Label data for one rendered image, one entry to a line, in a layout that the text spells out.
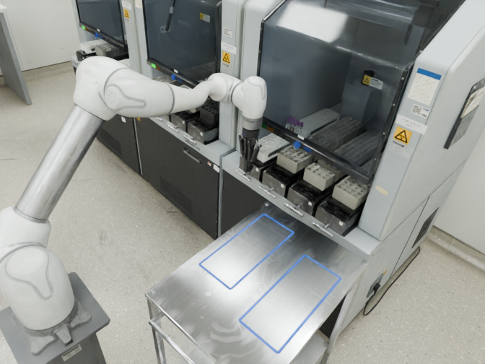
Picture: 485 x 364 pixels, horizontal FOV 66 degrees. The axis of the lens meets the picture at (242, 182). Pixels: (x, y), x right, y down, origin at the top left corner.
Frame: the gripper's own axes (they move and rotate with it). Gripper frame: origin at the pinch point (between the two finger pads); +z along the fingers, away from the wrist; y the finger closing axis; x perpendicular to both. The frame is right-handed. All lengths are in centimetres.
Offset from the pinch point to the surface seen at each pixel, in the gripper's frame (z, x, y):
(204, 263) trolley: -2, 52, -33
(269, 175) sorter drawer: -0.8, -1.5, -12.4
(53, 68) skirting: 75, -37, 350
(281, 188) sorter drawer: 1.8, -1.5, -20.1
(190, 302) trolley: -1, 65, -41
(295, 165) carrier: -6.8, -9.0, -19.9
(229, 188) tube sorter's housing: 22.4, -1.8, 12.4
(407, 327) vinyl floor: 79, -45, -86
